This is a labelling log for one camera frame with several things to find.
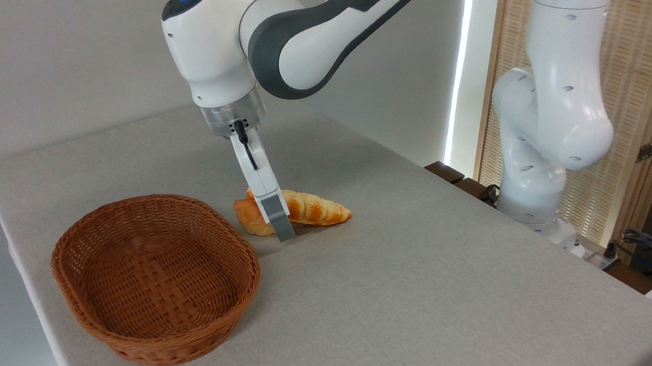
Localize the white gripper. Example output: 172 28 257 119
219 126 307 245

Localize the long braided bread loaf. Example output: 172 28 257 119
243 185 355 230

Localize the small round orange bread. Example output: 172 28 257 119
230 198 280 238

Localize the brown wicker basket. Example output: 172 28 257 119
41 182 269 366

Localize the grey tablecloth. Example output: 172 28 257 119
0 79 652 366

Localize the dark brown wooden block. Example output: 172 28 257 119
451 175 500 208
423 160 466 186

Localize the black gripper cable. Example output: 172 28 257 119
229 119 264 171

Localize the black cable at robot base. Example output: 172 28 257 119
478 183 502 206

